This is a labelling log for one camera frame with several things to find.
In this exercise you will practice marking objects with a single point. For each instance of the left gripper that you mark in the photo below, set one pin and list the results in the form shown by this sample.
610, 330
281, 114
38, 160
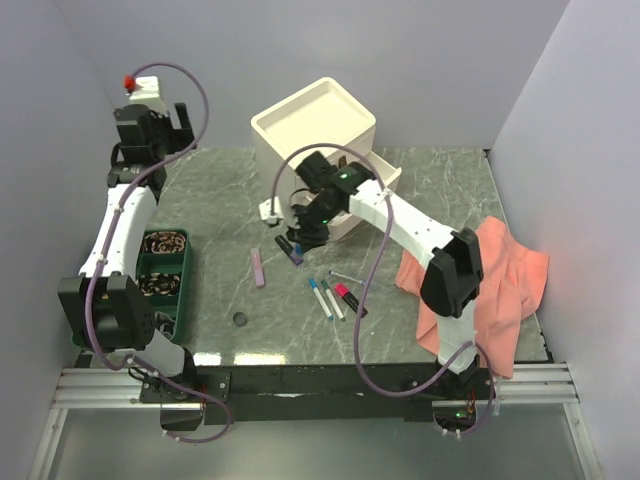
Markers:
180, 138

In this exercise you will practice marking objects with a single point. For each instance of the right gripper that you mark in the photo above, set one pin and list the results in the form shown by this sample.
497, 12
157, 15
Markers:
303, 236

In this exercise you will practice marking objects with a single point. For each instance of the black pink highlighter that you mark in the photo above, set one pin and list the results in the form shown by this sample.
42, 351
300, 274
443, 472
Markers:
347, 297

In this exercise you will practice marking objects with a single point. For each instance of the blue whiteboard pen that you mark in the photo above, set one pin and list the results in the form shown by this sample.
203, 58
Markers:
347, 277

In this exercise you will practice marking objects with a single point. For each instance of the black round cap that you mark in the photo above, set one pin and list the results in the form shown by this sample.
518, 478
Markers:
240, 319

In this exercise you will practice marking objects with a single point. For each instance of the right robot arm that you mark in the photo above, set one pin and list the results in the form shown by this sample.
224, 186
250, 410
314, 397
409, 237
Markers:
451, 259

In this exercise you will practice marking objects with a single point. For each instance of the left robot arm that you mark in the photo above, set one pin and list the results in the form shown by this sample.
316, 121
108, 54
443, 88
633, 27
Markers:
134, 185

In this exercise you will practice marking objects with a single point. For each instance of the black purple highlighter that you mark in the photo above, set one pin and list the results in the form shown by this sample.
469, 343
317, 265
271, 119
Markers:
288, 249

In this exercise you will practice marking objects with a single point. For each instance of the blue cap white marker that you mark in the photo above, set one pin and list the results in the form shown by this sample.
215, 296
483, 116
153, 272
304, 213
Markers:
326, 310

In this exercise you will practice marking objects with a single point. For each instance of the pink lilac highlighter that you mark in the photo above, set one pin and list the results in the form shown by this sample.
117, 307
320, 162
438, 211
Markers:
257, 266

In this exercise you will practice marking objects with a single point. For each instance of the green cap white marker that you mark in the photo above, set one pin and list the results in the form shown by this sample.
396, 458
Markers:
339, 313

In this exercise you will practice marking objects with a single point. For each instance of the white drawer cabinet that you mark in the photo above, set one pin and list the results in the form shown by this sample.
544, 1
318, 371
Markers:
322, 112

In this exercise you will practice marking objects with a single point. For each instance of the green compartment tray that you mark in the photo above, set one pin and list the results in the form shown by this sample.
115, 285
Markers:
156, 297

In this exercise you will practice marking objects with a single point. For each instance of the black base bar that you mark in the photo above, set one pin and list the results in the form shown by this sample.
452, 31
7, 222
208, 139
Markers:
315, 392

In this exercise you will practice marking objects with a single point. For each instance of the pink cloth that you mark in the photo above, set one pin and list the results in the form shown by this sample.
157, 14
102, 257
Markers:
512, 289

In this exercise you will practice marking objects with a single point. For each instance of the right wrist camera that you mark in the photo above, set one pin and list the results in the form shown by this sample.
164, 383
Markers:
273, 213

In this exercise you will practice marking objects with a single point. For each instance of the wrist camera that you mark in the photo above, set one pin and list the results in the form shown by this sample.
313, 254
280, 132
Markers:
145, 91
273, 213

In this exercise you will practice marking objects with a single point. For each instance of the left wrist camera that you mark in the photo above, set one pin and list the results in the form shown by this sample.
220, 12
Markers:
145, 91

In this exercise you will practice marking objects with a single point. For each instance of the aluminium rail frame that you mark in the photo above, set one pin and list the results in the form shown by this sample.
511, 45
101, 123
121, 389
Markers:
108, 434

